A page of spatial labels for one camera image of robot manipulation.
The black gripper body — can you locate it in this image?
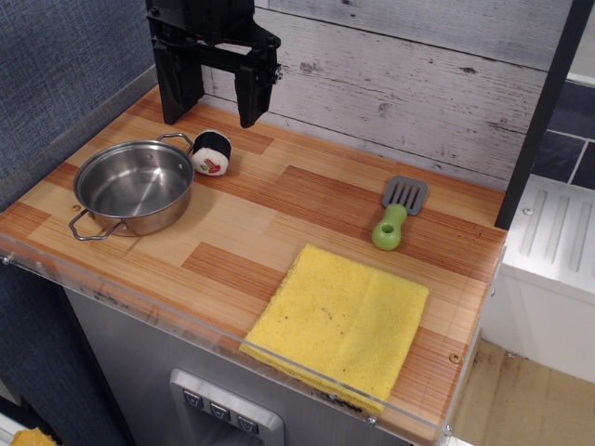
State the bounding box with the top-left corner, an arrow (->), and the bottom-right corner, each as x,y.
147,1 -> 281,84

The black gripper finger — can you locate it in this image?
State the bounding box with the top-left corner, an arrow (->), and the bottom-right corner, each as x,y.
234,66 -> 274,128
153,40 -> 205,114

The stainless steel pot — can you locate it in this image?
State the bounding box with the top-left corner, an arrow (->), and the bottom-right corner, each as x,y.
69,133 -> 194,242

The plush sushi roll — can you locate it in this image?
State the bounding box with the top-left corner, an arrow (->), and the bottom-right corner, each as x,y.
192,130 -> 231,177

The clear acrylic edge guard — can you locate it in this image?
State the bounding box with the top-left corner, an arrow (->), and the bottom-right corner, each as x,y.
1,236 -> 454,445

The yellow folded cloth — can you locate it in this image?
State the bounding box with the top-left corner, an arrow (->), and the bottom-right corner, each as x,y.
240,245 -> 430,414

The silver dispenser button panel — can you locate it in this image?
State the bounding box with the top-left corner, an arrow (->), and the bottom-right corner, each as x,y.
169,368 -> 285,445

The white radiator cabinet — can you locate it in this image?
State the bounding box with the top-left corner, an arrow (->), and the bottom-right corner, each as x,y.
480,176 -> 594,382

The yellow object bottom left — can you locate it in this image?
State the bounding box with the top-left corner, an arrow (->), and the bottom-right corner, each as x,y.
10,428 -> 58,446

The left dark frame post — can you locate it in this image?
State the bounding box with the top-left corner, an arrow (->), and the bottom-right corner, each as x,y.
145,1 -> 205,125

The dark frame post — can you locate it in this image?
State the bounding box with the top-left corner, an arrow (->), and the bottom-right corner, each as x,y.
495,0 -> 594,230
145,1 -> 205,125

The grey spatula green handle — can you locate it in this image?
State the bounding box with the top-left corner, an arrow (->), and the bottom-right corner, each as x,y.
371,176 -> 428,251

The right dark frame post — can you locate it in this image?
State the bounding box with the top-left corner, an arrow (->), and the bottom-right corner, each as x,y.
495,0 -> 594,230

